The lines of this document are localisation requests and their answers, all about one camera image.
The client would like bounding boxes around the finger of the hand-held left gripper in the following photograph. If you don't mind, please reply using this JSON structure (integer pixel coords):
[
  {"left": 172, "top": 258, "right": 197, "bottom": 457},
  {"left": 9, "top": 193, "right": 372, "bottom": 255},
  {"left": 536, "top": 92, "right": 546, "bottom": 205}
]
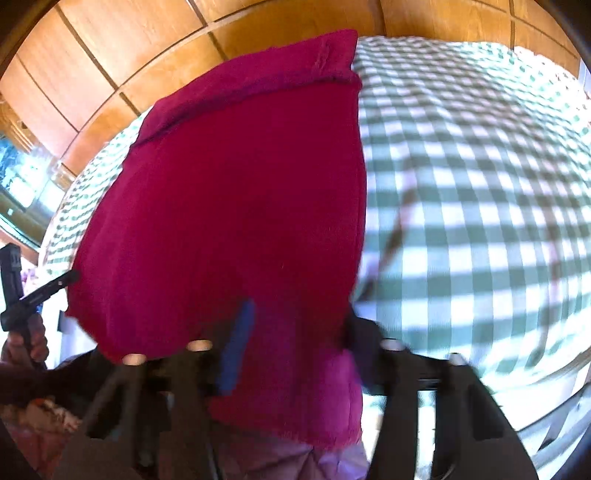
[
  {"left": 0, "top": 244, "right": 22, "bottom": 330},
  {"left": 18, "top": 269, "right": 81, "bottom": 309}
]

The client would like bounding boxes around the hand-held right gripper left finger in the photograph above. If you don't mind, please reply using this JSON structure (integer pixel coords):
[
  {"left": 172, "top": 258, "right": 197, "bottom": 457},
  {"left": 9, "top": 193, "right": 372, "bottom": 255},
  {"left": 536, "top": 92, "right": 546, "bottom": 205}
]
[{"left": 53, "top": 298, "right": 257, "bottom": 480}]

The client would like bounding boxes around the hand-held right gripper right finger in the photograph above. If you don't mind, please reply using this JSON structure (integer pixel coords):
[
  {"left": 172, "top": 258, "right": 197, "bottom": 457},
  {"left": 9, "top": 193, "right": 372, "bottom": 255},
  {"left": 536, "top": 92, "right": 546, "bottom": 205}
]
[{"left": 344, "top": 308, "right": 541, "bottom": 480}]

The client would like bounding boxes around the dark red garment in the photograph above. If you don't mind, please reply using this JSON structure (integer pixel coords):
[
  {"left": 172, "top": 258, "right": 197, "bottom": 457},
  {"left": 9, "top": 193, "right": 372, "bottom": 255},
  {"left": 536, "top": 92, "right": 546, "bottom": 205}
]
[{"left": 65, "top": 28, "right": 369, "bottom": 452}]

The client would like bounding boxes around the person's left hand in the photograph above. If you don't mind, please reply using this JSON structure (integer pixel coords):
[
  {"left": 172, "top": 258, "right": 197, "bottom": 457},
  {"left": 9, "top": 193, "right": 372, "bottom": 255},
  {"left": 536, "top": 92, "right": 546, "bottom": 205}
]
[{"left": 0, "top": 314, "right": 50, "bottom": 371}]

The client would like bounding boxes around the window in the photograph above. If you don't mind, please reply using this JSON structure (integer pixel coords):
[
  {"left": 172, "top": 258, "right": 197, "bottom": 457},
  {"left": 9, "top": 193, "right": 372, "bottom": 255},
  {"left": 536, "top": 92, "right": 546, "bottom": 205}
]
[{"left": 0, "top": 131, "right": 63, "bottom": 219}]

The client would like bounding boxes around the pink quilted clothing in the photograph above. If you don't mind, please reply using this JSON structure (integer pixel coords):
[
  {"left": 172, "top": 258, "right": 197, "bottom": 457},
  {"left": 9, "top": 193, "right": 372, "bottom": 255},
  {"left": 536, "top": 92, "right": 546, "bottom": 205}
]
[{"left": 0, "top": 399, "right": 370, "bottom": 480}]

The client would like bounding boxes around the green checkered bedspread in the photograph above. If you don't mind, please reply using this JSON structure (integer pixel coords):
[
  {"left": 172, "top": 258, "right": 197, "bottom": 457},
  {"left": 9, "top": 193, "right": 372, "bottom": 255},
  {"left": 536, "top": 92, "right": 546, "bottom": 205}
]
[{"left": 43, "top": 34, "right": 591, "bottom": 444}]

